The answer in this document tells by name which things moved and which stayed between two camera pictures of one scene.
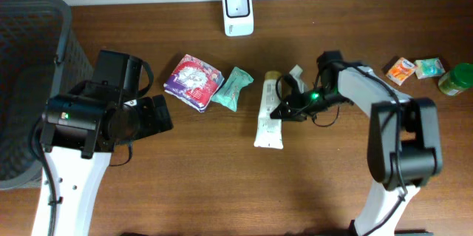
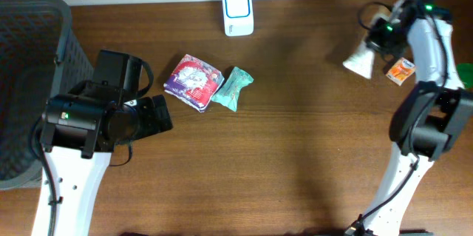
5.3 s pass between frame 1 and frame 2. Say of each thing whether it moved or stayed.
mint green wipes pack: stayed
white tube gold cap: moved
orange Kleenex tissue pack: stayed
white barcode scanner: stayed
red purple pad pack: stayed
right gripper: moved
